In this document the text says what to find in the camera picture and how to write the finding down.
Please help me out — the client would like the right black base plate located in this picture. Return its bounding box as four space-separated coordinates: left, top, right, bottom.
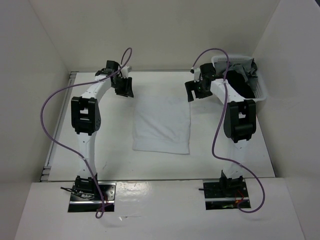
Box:
198 180 251 210

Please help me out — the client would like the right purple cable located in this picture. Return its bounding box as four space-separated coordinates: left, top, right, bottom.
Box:
191 47 266 214

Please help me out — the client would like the black skirt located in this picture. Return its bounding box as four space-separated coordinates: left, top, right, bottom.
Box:
226 70 255 99

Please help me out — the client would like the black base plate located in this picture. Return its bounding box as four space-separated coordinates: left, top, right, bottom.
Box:
198 180 251 210
61 182 116 213

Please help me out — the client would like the white plastic basket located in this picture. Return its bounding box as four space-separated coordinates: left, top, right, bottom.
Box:
211 54 268 102

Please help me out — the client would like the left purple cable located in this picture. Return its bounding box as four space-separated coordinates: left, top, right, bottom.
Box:
40 47 134 219

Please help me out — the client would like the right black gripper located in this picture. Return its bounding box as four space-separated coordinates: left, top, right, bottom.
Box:
185 78 213 102

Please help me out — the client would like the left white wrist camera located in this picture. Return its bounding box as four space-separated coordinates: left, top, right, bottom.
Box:
120 65 132 78

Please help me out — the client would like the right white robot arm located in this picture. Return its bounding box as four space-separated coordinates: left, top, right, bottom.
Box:
184 63 257 197

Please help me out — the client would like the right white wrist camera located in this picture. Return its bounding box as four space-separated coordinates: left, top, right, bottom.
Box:
190 67 201 83

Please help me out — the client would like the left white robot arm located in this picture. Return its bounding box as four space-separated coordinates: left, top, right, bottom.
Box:
71 60 134 200

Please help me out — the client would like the grey skirt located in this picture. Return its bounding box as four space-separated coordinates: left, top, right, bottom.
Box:
227 59 258 85

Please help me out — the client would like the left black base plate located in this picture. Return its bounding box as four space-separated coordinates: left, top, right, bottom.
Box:
61 182 116 213

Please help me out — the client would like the aluminium table edge rail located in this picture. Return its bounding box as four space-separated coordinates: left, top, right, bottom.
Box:
39 71 76 181

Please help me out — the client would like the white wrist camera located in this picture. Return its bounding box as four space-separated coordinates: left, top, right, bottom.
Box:
190 67 201 83
120 65 132 78

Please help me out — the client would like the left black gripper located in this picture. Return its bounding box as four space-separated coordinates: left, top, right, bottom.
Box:
112 76 134 98

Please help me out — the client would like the purple cable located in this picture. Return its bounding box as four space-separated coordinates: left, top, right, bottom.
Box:
191 47 266 214
40 47 134 219

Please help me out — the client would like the white skirt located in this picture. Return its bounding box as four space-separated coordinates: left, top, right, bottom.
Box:
132 95 191 155

